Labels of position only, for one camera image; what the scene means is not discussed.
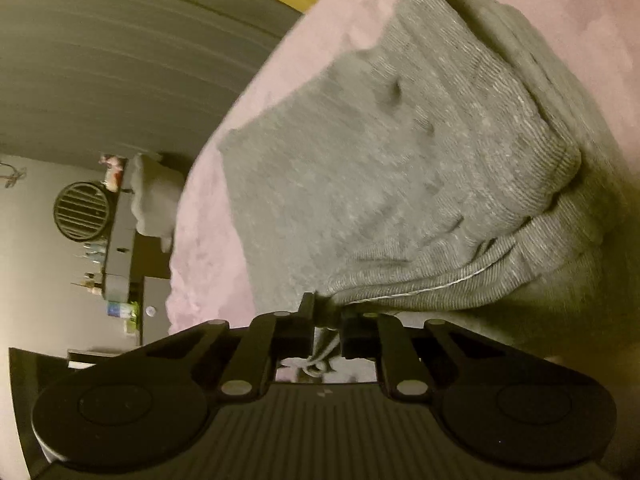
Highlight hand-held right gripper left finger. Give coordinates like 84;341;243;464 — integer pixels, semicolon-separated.
142;292;316;396

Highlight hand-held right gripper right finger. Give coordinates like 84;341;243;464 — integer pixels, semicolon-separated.
340;310;506;396

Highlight pink fleece blanket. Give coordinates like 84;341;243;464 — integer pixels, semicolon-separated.
167;0;640;366

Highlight dark shelf unit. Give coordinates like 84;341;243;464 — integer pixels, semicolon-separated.
102;187;173;346

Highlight light cloth on dresser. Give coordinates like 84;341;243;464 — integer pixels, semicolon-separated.
130;152;187;252

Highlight small red white figurine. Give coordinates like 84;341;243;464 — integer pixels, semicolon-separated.
98;154;127;192

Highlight round black fan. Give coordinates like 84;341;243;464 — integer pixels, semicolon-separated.
54;181;109;241

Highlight grey curtain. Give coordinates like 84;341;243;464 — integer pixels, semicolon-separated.
0;0;303;161

